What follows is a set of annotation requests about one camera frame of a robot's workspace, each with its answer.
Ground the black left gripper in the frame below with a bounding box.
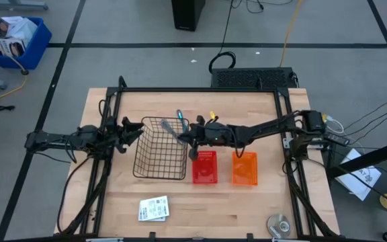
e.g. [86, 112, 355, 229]
[103, 115, 145, 155]

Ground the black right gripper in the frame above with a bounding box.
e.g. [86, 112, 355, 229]
[178, 115, 234, 161]

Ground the grey braided cable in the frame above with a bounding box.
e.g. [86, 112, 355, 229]
[160, 118, 185, 144]

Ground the blue braided cable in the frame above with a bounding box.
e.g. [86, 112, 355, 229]
[176, 109, 189, 134]

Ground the white printed packet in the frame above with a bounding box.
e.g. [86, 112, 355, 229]
[138, 210, 167, 223]
[138, 195, 171, 221]

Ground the blue plastic bin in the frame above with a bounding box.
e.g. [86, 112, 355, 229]
[0, 16, 53, 71]

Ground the red plastic basket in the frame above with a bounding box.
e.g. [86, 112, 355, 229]
[191, 150, 219, 185]

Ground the orange plastic basket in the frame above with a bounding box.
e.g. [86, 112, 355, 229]
[231, 151, 259, 187]

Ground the black vented computer case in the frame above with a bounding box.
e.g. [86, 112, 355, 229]
[210, 67, 299, 89]

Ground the silver metal bar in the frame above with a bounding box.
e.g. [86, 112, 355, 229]
[271, 237, 310, 242]
[85, 237, 125, 242]

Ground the black computer tower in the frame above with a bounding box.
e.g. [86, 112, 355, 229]
[171, 0, 206, 32]

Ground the silver tape roll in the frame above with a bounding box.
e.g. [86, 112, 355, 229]
[266, 213, 292, 239]

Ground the white printed cardboard box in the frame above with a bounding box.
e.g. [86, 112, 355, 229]
[0, 37, 28, 58]
[0, 16, 25, 39]

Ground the black power adapter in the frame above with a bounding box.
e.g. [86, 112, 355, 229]
[323, 131, 352, 147]

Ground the white paper sheet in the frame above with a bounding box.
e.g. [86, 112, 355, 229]
[334, 148, 383, 202]

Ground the black side table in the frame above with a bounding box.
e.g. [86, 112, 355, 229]
[326, 136, 387, 242]

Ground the black wire basket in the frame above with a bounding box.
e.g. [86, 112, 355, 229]
[132, 116, 190, 181]

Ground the black metal rig frame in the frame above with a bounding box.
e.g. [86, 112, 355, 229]
[54, 75, 341, 242]

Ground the black coiled cable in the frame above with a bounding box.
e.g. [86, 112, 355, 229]
[208, 0, 238, 75]

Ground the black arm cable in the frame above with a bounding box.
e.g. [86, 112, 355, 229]
[56, 155, 94, 234]

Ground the silver metal bracket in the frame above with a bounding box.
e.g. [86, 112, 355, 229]
[282, 136, 296, 150]

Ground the yellow floor cable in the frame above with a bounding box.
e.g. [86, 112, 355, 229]
[0, 28, 30, 108]

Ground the white cable with yellow plug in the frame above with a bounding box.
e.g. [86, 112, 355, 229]
[321, 113, 346, 136]

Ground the yellow hanging cable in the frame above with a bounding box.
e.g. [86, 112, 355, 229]
[279, 0, 304, 67]

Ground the black floor cable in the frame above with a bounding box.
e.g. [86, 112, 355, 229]
[342, 90, 387, 132]

